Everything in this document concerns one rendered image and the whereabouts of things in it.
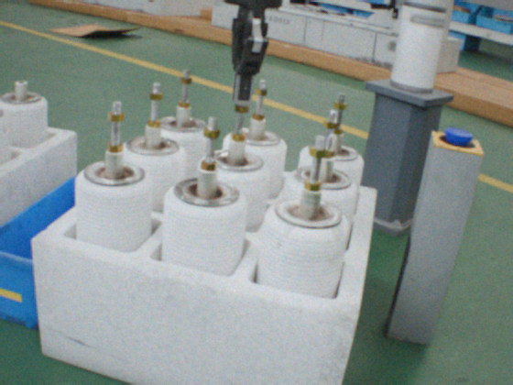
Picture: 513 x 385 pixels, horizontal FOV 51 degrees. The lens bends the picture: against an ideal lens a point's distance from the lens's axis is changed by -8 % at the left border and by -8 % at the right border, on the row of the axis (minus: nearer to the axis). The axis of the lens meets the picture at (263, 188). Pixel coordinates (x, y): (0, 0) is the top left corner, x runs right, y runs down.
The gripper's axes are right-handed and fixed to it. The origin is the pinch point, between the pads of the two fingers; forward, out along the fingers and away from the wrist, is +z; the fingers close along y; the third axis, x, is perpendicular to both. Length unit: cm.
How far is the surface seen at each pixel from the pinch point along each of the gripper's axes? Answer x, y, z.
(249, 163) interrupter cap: -1.7, -1.0, 9.8
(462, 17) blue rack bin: -281, 409, 5
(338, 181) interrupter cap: -12.3, -6.5, 9.8
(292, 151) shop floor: -31, 79, 35
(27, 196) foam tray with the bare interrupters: 31.1, 16.9, 23.2
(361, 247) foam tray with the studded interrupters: -15.3, -10.7, 17.2
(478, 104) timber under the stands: -135, 143, 30
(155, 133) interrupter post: 10.6, 3.8, 7.7
